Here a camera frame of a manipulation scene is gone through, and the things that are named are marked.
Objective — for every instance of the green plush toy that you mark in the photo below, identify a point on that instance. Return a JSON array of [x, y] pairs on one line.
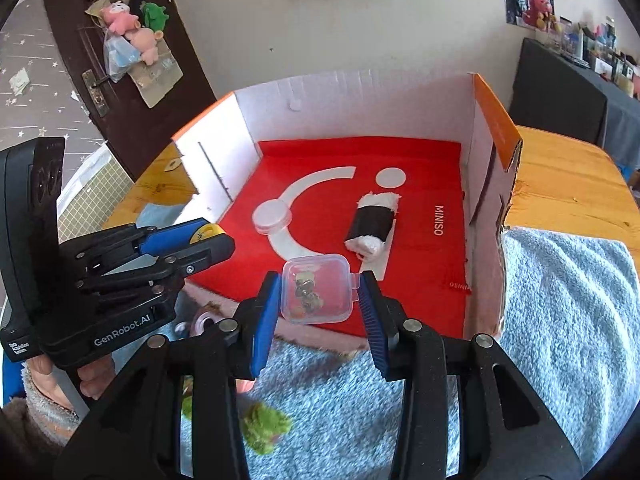
[[154, 14]]

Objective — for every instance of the black and white plush roll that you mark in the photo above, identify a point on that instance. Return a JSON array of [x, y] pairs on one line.
[[372, 222]]

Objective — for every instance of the light blue towel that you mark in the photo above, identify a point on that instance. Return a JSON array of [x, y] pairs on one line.
[[560, 310]]

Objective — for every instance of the green yarn pom-pom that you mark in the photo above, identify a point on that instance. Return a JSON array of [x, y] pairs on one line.
[[267, 425]]

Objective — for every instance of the clear plastic bag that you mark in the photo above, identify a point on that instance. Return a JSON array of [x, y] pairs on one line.
[[117, 57]]

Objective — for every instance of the pale pink plush toy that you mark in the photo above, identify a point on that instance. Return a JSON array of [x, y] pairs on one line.
[[145, 45]]

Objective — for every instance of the white round container lid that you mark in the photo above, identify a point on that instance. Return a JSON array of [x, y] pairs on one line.
[[271, 216]]

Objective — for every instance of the red mat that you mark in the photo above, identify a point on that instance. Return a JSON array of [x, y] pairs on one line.
[[425, 185]]

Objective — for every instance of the small clear plastic box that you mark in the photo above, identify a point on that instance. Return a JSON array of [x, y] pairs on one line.
[[320, 290]]

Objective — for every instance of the wall mirror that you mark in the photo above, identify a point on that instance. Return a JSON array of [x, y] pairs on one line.
[[515, 2]]

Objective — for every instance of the dark cloth covered cabinet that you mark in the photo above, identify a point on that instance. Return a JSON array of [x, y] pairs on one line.
[[560, 95]]

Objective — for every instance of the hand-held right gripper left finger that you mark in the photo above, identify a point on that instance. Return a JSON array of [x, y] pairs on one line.
[[262, 322]]

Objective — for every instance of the row of bottles and jars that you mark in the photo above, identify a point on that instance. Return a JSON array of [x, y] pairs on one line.
[[605, 55]]

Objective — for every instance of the orange and white cardboard box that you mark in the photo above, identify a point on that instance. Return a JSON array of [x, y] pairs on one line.
[[350, 105]]

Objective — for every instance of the pink plush rabbit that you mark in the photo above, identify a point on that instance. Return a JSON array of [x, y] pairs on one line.
[[540, 5]]

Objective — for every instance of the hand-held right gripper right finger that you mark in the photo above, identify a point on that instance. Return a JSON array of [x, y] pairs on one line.
[[372, 320]]

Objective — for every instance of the yellow round container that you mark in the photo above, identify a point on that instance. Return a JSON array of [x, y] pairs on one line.
[[212, 232]]

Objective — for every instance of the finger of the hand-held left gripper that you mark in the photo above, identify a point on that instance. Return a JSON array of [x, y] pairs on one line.
[[165, 237], [205, 255]]

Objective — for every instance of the small beige tag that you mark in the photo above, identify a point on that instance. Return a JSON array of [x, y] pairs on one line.
[[174, 164]]

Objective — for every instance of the person's left hand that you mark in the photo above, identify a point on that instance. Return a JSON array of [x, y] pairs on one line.
[[95, 380]]

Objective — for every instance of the beige paper card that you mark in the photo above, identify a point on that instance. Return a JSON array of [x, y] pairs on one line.
[[157, 80]]

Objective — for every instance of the wooden table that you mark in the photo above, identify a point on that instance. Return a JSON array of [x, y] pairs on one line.
[[560, 180]]

